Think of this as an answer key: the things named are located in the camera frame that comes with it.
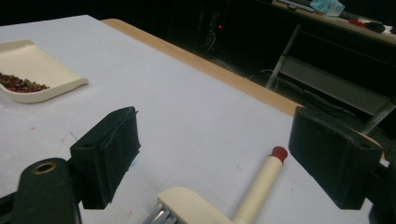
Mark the cream brush with red cap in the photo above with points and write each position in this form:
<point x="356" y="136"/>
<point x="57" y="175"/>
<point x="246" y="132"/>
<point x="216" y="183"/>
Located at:
<point x="261" y="183"/>

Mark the light blue packet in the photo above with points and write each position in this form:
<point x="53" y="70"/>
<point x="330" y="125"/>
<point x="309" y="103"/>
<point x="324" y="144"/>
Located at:
<point x="327" y="6"/>

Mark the wooden table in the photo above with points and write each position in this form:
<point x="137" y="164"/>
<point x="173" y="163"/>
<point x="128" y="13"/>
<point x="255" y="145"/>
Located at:
<point x="218" y="70"/>

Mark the small red item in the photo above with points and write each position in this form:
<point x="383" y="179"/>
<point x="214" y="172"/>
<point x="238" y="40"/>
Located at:
<point x="357" y="22"/>

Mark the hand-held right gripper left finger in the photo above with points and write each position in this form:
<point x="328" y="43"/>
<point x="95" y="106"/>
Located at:
<point x="106" y="155"/>

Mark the grey keyboard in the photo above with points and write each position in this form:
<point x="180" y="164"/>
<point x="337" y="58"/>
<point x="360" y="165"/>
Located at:
<point x="295" y="4"/>

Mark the pile of red beans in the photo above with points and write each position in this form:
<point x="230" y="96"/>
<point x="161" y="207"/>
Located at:
<point x="18" y="84"/>

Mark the white-legged desk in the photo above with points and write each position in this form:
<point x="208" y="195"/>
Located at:
<point x="327" y="74"/>

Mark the black computer mouse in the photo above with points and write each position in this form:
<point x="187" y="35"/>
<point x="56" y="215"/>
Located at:
<point x="375" y="27"/>

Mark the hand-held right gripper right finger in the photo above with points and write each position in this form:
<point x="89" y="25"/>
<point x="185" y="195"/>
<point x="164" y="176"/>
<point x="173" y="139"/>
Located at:
<point x="333" y="155"/>

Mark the cream dustpan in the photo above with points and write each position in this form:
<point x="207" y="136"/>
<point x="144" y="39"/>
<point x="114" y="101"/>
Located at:
<point x="34" y="65"/>

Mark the black computer tower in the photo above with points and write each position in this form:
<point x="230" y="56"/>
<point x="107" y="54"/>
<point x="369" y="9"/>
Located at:
<point x="218" y="25"/>

